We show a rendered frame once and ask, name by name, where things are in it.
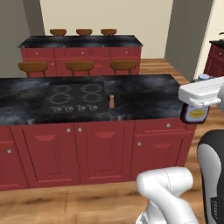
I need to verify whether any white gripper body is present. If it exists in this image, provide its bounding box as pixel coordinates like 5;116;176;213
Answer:
178;76;224;106

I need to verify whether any dark bottle with yellow label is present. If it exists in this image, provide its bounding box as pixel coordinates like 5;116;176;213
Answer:
179;73;211;125

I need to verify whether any red cupboard with black top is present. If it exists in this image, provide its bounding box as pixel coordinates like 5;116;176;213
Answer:
203;39;224;79

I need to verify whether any red drawer front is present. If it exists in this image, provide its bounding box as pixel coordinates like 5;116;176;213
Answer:
133;117;197;136

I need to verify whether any red cupboard door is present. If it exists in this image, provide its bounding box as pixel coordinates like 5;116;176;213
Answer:
129;130;196;182
73;121;136;186
10;122;81;188
0;125;31;192

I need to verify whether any brown wooden stool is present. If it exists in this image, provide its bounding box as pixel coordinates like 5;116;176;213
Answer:
100;28;118;37
64;60;95;77
17;60;49;78
75;28;94;37
108;59;138;76
49;28;67;37

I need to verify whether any red island with black top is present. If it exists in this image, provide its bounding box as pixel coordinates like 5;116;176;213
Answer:
17;34;144;78

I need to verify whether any black hob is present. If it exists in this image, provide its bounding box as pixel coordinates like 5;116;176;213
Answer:
34;81;110;123

